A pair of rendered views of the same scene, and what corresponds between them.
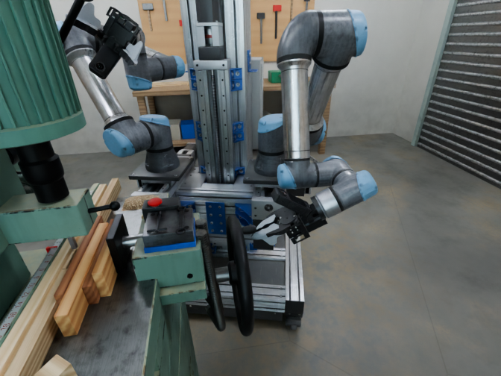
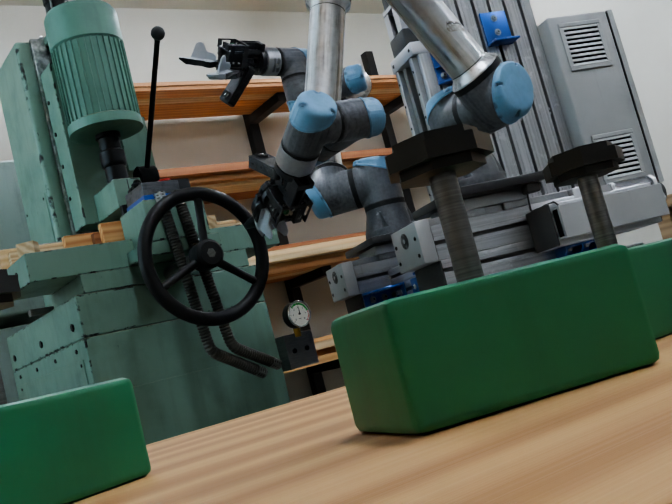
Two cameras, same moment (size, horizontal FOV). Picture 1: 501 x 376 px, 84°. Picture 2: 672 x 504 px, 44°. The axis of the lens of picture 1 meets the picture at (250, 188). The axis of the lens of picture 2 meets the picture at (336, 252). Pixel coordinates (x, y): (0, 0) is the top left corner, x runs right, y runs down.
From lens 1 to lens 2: 1.74 m
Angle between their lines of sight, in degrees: 70
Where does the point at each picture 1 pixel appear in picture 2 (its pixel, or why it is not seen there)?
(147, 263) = (125, 221)
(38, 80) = (87, 89)
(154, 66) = not seen: hidden behind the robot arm
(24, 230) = (101, 208)
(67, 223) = (111, 197)
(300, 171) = not seen: hidden behind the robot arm
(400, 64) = not seen: outside the picture
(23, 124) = (79, 117)
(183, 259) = (137, 213)
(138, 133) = (332, 180)
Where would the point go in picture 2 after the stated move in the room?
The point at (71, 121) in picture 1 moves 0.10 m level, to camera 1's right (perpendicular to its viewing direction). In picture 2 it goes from (105, 113) to (112, 96)
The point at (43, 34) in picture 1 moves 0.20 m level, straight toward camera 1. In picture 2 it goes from (95, 64) to (23, 49)
